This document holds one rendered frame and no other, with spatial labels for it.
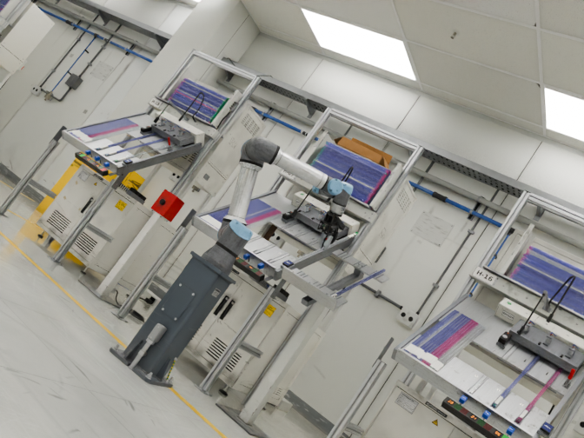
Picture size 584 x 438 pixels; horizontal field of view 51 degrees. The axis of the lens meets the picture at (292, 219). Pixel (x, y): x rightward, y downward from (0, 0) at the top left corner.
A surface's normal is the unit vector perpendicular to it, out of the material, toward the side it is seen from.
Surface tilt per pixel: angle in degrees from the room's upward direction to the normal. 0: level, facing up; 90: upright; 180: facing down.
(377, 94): 90
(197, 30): 90
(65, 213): 90
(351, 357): 90
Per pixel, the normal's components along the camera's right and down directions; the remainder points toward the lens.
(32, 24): 0.73, 0.42
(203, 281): -0.25, -0.33
